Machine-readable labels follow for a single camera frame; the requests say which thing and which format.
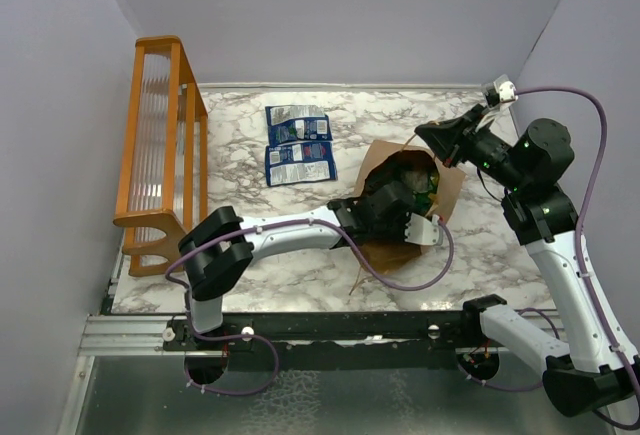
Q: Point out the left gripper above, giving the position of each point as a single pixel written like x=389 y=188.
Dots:
x=399 y=237

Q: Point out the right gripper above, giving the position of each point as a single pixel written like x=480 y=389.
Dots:
x=452 y=139

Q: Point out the brown paper bag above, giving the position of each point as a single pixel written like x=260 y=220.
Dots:
x=376 y=170

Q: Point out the blue snack bag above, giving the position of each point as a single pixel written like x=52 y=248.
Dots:
x=303 y=162
x=296 y=123

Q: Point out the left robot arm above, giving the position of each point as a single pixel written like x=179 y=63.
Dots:
x=218 y=251

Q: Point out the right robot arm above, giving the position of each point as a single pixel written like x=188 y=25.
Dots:
x=596 y=365

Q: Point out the green yellow snack bag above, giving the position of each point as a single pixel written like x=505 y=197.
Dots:
x=423 y=183

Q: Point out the wooden dish rack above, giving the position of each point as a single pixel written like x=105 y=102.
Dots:
x=162 y=193

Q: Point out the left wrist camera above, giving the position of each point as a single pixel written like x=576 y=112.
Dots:
x=423 y=231

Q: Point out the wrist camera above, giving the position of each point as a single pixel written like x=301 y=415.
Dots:
x=499 y=95
x=423 y=231

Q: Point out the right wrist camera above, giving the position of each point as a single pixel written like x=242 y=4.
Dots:
x=499 y=95

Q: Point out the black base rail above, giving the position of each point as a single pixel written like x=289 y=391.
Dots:
x=332 y=341

